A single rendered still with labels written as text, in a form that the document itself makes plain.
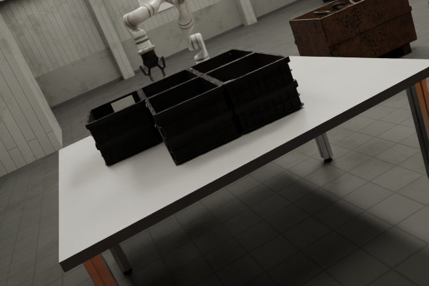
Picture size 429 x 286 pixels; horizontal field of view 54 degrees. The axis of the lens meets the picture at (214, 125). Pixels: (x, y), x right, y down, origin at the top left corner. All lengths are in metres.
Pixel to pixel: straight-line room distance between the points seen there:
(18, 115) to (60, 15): 5.39
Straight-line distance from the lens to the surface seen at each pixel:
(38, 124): 6.54
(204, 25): 12.12
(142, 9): 2.22
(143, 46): 2.18
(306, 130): 1.59
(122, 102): 2.42
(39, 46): 11.50
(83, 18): 11.53
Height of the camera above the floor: 1.28
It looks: 17 degrees down
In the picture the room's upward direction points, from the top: 22 degrees counter-clockwise
